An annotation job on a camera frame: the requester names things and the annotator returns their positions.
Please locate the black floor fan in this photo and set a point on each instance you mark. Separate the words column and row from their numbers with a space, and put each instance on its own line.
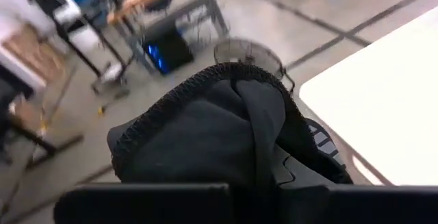
column 239, row 51

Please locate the brown cardboard box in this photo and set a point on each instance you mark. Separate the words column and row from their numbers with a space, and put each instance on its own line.
column 31, row 52

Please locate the black computer tower blue lights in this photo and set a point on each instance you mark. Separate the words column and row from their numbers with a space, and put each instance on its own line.
column 171, row 52

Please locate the dark navy garment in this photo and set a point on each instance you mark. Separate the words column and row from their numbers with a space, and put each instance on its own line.
column 198, row 138

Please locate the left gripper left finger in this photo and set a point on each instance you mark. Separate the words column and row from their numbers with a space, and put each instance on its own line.
column 188, row 203

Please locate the white top black-leg table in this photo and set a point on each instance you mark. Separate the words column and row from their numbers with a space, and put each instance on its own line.
column 68, row 11

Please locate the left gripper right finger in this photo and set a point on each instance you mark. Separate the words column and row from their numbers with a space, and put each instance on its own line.
column 304, row 196

